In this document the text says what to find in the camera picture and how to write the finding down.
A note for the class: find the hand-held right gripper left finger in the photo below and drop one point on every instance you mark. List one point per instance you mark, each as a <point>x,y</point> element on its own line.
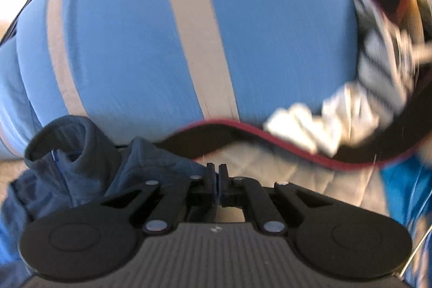
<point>212,185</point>

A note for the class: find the blue pillow with grey stripes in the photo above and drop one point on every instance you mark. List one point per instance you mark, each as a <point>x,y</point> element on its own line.
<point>135,55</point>
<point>13,105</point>

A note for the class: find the black and white striped cloth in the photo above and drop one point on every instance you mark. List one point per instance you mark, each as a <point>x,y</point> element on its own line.
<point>378,51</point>

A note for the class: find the dark grey folded cloth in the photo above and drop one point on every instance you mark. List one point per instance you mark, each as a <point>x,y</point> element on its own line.
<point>13,30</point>

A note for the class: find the white crumpled cloth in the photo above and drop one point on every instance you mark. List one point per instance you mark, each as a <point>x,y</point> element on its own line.
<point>303,126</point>

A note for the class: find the white quilted bedspread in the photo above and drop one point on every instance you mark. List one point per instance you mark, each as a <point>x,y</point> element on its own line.
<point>297,173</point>

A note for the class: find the blue fleece jacket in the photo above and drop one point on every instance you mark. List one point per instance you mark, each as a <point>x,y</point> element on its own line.
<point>84,159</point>

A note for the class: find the black bag with red piping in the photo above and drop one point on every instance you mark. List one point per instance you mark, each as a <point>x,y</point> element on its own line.
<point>354,156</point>

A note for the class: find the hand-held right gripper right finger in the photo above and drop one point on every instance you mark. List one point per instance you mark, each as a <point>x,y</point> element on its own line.
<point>223,186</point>

